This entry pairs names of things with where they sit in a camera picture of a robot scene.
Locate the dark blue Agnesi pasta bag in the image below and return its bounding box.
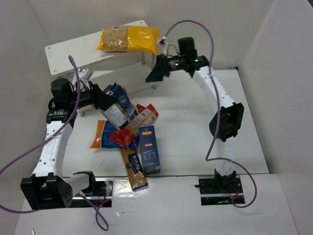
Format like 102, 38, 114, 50
102, 82, 138, 130

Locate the yellow pasta bag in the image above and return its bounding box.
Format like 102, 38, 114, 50
96, 25, 160, 54

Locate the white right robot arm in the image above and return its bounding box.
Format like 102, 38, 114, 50
145, 37, 244, 189

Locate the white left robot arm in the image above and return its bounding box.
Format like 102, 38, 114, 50
21, 78, 116, 211

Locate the orange blue pasta bag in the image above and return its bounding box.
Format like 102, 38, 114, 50
89, 119, 141, 150

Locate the white two-tier shelf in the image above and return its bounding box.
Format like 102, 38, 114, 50
44, 20, 157, 117

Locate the blue Barilla pasta box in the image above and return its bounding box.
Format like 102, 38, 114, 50
139, 126, 160, 175

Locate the red spaghetti bag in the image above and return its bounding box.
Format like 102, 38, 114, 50
109, 104, 158, 147

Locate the brown spaghetti pack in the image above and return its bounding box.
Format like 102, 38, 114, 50
119, 147, 148, 191

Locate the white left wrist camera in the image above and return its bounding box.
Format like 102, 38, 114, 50
78, 69, 93, 81

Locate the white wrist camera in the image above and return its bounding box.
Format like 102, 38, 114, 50
78, 69, 93, 81
157, 36, 169, 57

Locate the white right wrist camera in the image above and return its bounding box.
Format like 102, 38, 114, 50
157, 36, 169, 57

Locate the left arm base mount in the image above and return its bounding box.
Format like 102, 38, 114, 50
80, 177, 113, 208

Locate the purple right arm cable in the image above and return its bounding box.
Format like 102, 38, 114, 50
161, 20, 258, 209

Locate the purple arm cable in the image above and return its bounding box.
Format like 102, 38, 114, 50
161, 20, 258, 209
0, 55, 110, 231

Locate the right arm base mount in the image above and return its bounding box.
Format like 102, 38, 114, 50
195, 177, 246, 206

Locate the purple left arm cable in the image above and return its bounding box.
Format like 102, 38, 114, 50
0, 55, 110, 231

